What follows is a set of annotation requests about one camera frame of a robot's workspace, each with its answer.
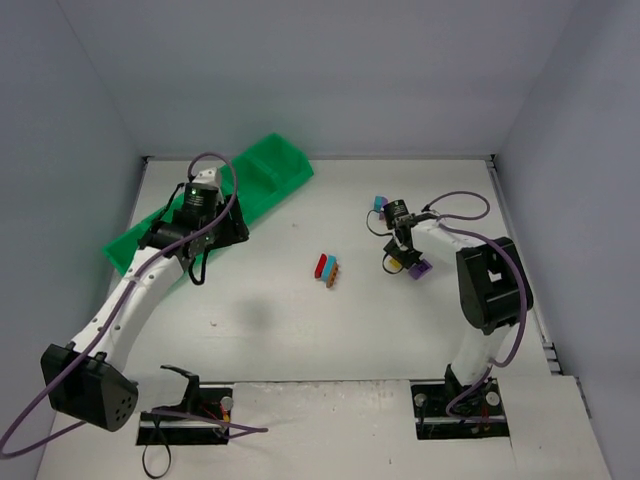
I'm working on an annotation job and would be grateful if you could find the teal lego in stack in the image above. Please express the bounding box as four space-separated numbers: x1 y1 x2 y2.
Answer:
321 255 336 282

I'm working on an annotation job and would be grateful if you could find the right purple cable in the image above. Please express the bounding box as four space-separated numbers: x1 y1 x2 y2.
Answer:
423 191 530 419

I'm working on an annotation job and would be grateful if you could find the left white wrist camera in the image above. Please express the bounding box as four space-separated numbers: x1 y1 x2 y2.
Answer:
191 167 222 189

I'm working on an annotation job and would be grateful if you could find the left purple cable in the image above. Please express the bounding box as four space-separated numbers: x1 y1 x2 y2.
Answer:
0 151 269 459

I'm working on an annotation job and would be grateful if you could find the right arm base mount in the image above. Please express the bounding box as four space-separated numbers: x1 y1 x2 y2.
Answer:
410 374 510 441

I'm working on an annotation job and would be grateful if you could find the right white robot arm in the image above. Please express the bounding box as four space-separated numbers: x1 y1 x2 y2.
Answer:
381 200 533 395

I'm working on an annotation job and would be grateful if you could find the purple cable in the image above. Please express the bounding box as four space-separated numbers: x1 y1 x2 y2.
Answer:
423 191 530 419
0 151 269 459

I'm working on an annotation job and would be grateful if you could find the purple square lego plate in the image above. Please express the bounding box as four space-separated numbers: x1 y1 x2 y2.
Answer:
408 260 433 280

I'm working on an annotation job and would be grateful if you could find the green divided sorting tray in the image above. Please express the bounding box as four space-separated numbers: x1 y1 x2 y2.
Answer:
102 131 315 274

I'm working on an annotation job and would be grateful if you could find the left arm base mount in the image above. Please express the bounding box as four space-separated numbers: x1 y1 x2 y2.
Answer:
136 364 235 476

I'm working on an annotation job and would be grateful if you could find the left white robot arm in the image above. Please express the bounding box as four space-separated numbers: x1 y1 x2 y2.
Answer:
41 179 248 432

